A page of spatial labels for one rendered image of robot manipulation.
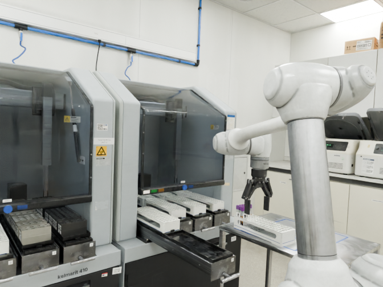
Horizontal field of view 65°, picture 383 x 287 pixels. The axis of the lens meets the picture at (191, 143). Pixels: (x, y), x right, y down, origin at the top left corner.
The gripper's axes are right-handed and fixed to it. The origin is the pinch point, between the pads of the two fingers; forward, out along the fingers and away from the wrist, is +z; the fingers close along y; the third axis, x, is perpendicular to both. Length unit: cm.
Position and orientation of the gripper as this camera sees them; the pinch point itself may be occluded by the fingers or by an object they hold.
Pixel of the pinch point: (256, 209)
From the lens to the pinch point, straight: 153.7
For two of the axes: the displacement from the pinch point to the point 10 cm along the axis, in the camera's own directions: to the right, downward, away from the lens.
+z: -0.4, 10.0, 0.5
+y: 8.1, 0.0, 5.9
